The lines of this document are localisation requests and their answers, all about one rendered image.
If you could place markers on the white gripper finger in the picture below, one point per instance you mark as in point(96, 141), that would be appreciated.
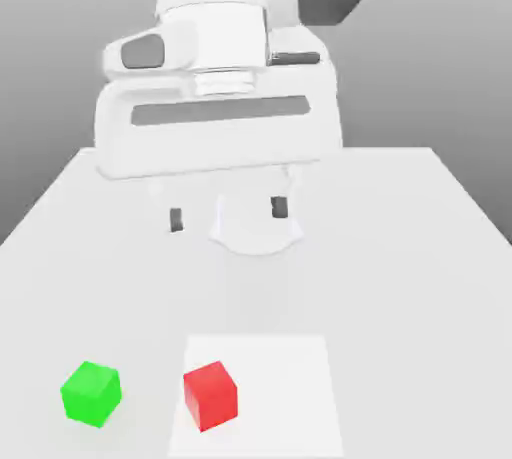
point(176, 220)
point(279, 207)

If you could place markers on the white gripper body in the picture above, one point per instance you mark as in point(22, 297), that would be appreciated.
point(224, 139)

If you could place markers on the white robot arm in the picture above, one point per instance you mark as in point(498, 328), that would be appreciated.
point(224, 35)

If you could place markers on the small red cube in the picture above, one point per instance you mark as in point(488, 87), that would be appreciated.
point(211, 396)

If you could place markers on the small green cube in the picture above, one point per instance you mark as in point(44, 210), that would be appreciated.
point(91, 394)

